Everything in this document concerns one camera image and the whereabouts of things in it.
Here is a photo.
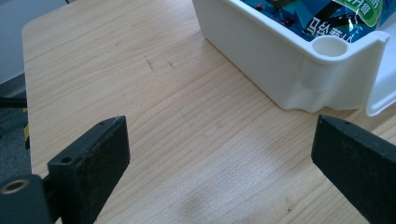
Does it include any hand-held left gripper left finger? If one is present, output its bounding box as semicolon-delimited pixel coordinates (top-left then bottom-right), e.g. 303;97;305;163
47;115;131;224

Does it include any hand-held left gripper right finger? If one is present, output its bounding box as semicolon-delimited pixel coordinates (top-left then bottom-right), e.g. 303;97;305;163
310;114;396;224

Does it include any white plastic bin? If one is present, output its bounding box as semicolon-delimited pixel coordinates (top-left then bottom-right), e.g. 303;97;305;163
191;0;396;118

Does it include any blue snack packet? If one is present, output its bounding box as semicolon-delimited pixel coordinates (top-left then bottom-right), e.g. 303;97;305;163
241;0;396;44

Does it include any black frame stand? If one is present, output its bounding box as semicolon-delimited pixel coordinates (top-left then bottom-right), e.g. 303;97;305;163
0;96;28;109

